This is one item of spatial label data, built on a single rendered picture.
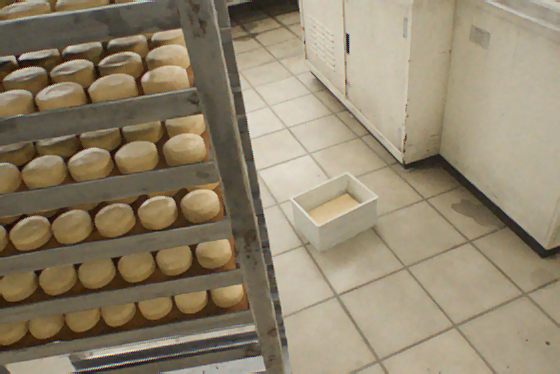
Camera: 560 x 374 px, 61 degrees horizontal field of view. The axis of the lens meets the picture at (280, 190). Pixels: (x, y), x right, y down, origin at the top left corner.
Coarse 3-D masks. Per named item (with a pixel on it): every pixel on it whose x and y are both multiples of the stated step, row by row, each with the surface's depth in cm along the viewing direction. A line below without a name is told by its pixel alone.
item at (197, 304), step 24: (240, 288) 75; (72, 312) 74; (96, 312) 74; (120, 312) 73; (144, 312) 73; (168, 312) 75; (192, 312) 74; (216, 312) 74; (0, 336) 72; (24, 336) 74; (48, 336) 73; (72, 336) 73
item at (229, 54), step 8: (216, 0) 83; (224, 0) 84; (216, 8) 84; (224, 8) 84; (224, 16) 85; (224, 24) 86; (232, 48) 89; (224, 56) 90; (232, 56) 90; (232, 64) 91; (232, 72) 92; (240, 96) 95; (240, 104) 96; (240, 112) 97; (248, 128) 100; (240, 136) 101; (248, 136) 101; (248, 144) 102; (256, 168) 109; (248, 176) 108; (256, 176) 108; (256, 208) 114; (264, 216) 116; (264, 232) 119; (264, 256) 124; (272, 280) 130; (280, 304) 137; (280, 320) 141
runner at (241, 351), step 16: (192, 352) 79; (208, 352) 76; (224, 352) 76; (240, 352) 77; (256, 352) 77; (96, 368) 79; (112, 368) 76; (128, 368) 76; (144, 368) 76; (160, 368) 77; (176, 368) 77
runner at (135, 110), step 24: (144, 96) 48; (168, 96) 48; (192, 96) 48; (0, 120) 47; (24, 120) 48; (48, 120) 48; (72, 120) 48; (96, 120) 49; (120, 120) 49; (144, 120) 49; (0, 144) 49
